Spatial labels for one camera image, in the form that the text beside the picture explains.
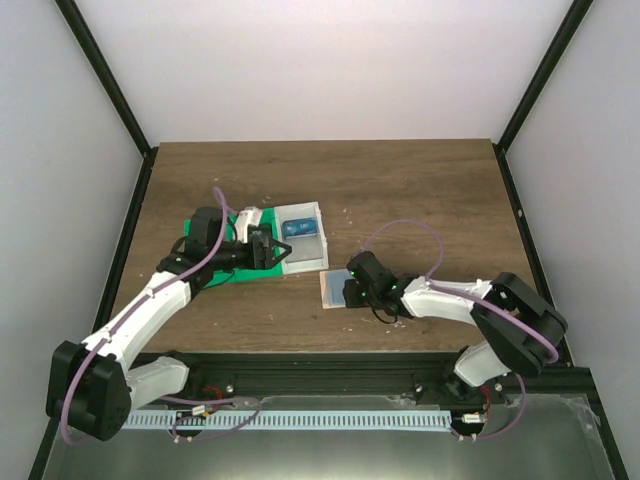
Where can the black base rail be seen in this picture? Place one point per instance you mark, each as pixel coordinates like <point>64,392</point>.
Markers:
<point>420,377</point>

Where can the blue vip card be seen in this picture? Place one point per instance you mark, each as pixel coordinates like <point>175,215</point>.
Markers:
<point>301,227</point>

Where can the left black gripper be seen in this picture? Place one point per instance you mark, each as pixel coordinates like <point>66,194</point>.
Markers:
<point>266,253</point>

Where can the white plastic bin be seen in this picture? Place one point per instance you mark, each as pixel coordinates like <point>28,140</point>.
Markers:
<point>310,253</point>

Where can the light blue slotted strip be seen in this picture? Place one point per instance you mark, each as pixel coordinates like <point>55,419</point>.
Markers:
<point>421,420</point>

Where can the right black frame post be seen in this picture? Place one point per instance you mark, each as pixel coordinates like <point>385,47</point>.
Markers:
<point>561,40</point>

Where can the left black frame post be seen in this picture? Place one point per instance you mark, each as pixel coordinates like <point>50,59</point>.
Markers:
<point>93,53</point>

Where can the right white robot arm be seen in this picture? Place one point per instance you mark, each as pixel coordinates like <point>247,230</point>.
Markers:
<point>521,330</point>

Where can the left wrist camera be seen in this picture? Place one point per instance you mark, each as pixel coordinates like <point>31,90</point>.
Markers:
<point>246,220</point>

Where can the green plastic bin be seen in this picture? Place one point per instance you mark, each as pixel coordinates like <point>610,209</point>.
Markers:
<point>247,275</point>

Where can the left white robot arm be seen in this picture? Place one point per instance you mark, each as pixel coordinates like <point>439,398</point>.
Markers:
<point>93,385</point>

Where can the beige card holder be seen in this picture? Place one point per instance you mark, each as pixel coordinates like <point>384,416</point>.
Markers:
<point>332,283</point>

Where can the black frame post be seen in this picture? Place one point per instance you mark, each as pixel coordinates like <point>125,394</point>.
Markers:
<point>561,40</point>
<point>93,53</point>

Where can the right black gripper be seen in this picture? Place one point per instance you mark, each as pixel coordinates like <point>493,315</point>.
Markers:
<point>351,298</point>

